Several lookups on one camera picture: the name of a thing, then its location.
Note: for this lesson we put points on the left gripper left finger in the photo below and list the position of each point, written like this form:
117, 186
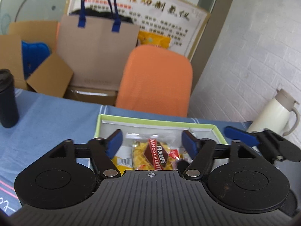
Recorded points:
102, 152

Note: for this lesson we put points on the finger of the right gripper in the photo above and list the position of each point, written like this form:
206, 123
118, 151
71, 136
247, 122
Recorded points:
236, 134

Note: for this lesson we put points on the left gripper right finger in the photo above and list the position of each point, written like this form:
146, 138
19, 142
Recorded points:
201, 152

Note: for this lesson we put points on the yellow waffle snack packet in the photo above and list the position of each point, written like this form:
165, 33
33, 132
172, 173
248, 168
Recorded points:
153, 152

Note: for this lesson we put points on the yellow white fries snack packet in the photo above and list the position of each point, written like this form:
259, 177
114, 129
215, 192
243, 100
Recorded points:
123, 160

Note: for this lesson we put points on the green cardboard snack box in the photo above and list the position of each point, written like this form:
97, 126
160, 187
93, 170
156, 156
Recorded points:
172, 131

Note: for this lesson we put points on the white thermos jug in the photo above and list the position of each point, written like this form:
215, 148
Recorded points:
275, 115

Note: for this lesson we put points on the blue striped tablecloth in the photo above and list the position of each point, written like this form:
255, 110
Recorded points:
45, 121

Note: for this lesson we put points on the orange chair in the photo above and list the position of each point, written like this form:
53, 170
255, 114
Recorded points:
156, 80

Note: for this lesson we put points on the open cardboard box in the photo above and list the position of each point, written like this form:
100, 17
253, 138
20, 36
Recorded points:
53, 76

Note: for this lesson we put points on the black tumbler cup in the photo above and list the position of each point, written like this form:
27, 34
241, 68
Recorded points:
8, 106

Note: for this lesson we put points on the yellow bag behind chair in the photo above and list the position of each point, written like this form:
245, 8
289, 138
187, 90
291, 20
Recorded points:
147, 38

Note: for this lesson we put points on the chinese text poster board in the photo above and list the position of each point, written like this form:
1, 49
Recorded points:
178, 20

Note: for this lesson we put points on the brown paper bag blue handles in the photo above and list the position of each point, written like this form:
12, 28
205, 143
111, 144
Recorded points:
96, 48

